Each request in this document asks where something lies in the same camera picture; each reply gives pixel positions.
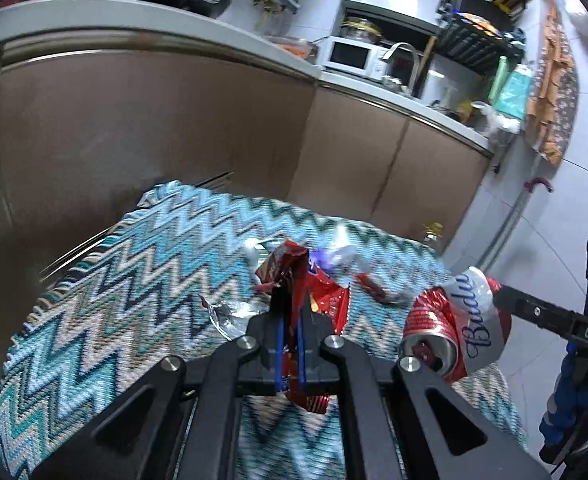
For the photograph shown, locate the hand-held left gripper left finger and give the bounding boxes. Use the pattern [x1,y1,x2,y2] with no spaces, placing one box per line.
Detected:
[31,287,292,480]

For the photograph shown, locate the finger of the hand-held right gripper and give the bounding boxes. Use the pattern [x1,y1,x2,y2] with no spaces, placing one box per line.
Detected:
[493,285,577,332]

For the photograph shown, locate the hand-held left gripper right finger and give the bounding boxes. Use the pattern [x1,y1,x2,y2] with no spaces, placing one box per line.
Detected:
[294,309,550,480]

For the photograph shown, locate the red snack wrapper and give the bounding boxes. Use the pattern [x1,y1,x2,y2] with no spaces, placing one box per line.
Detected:
[254,240,351,414]

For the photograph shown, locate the crushed red drink can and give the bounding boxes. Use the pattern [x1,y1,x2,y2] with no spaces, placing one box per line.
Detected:
[398,266,516,387]

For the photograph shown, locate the silver foil wrapper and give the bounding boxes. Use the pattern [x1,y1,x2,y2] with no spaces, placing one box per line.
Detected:
[200,295,267,342]

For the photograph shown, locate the grey pipes with red hook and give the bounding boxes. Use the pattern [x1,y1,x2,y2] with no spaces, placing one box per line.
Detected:
[476,176,555,274]

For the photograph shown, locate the purple candy wrapper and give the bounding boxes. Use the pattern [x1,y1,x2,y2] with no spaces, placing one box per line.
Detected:
[308,244,361,272]

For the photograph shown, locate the cooking oil bottle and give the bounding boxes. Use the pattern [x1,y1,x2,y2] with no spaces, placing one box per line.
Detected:
[420,221,446,252]

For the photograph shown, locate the zigzag knitted blanket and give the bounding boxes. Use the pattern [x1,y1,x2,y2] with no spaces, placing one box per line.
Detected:
[0,180,529,480]

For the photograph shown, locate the white plastic bag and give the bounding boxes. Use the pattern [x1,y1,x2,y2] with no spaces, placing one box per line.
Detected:
[480,102,523,137]

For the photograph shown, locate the floral apron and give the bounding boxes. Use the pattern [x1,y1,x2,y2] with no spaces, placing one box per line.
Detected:
[525,0,580,167]

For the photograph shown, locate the teal plastic bag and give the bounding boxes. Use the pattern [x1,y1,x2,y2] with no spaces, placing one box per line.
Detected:
[494,62,533,122]

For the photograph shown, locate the green plastic board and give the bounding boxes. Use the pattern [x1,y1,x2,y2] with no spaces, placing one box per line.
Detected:
[488,55,510,111]

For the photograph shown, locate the brown kitchen cabinet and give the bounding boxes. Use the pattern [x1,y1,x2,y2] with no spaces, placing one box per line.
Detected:
[0,25,496,401]

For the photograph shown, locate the steel faucet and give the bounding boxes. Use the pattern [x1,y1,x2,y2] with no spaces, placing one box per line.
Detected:
[381,41,423,99]

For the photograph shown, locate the black dish rack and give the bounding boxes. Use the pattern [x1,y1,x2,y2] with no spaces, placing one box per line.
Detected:
[436,0,538,64]

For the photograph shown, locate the white microwave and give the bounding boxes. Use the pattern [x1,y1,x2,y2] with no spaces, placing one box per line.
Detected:
[321,36,393,81]

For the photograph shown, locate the bag of carrots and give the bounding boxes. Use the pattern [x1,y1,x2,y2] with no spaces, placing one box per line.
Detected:
[273,36,321,59]

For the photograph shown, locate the glass pot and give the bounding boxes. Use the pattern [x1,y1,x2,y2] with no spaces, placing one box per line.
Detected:
[341,17,380,44]

